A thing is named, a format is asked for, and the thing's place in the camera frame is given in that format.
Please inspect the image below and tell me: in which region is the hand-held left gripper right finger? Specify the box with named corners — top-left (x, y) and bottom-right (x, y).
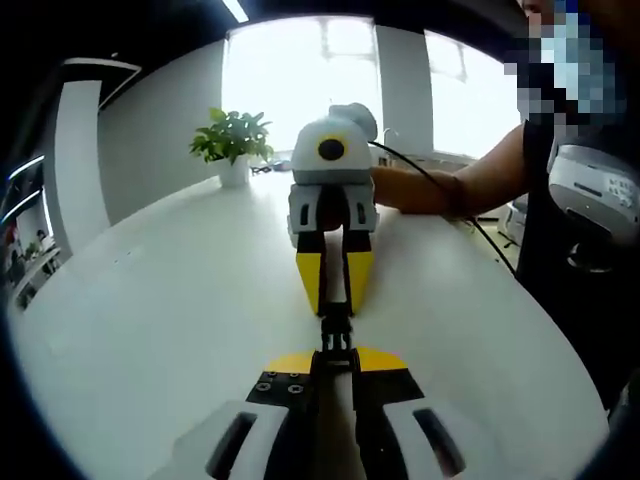
top-left (349, 347), bottom-right (469, 480)

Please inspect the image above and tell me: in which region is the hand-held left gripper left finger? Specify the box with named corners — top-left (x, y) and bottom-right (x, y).
top-left (147, 349), bottom-right (321, 480)

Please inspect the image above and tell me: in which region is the black plastic buckle pronged part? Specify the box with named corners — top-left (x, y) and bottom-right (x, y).
top-left (313, 348), bottom-right (357, 375)

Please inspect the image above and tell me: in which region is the person's right hand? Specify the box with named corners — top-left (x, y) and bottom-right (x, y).
top-left (372, 166), bottom-right (454, 216)

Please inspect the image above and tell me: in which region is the potted green plant white pot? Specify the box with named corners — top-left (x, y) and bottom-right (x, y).
top-left (188, 107), bottom-right (275, 189)

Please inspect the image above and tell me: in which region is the large bright window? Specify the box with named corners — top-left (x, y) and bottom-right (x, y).
top-left (222, 17), bottom-right (521, 157)

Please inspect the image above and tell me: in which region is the person's black shirt torso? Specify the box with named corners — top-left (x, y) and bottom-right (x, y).
top-left (514, 119), bottom-right (640, 411)

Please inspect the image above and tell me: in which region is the long ceiling light strip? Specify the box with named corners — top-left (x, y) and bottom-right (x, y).
top-left (221, 0), bottom-right (250, 24)
top-left (0, 192), bottom-right (44, 224)
top-left (7, 155), bottom-right (46, 179)

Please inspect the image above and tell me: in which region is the white chest-worn device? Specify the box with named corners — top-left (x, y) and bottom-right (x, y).
top-left (547, 143), bottom-right (640, 274)

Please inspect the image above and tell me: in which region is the white office desk row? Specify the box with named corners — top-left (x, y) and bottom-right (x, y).
top-left (10, 245), bottom-right (64, 299)

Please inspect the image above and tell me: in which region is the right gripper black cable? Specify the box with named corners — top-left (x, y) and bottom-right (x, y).
top-left (368, 140), bottom-right (517, 275)

